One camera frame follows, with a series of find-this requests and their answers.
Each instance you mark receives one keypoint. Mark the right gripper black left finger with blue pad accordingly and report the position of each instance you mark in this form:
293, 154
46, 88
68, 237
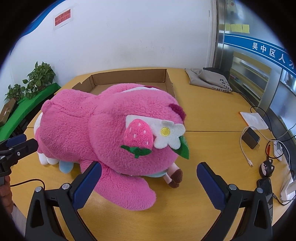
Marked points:
42, 222

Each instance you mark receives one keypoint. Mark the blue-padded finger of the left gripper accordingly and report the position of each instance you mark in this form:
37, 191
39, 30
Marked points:
18, 147

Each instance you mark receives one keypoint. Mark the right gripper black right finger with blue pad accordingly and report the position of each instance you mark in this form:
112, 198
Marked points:
255, 223

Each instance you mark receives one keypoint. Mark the pink plush bear toy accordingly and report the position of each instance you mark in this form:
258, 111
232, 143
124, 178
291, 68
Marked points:
133, 131

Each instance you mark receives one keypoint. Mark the person's left hand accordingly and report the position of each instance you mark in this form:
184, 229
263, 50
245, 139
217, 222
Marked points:
6, 196

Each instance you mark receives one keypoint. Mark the small brown cardboard box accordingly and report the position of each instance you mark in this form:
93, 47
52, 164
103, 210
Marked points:
6, 111

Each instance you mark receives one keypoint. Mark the green mat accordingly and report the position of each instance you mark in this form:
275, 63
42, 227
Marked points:
25, 112

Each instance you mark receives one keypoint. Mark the white device at edge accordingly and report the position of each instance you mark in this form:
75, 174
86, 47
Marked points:
287, 190

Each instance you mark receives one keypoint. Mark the black cat figurine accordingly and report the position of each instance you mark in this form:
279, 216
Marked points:
266, 168

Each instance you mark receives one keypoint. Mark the green potted plant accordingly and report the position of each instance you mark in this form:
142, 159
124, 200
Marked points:
41, 76

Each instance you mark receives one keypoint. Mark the black power bank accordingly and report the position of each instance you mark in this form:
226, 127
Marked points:
251, 138

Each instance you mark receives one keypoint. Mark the white paper pad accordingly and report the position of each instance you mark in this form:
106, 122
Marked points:
254, 120

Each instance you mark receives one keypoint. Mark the grey cloth bag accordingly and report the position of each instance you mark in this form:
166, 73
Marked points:
208, 77

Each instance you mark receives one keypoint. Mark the yellow sticky notes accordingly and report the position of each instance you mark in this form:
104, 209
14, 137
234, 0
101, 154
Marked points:
235, 28

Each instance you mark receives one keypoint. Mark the red wall notice sign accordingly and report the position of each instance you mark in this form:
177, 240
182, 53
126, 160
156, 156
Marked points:
63, 18

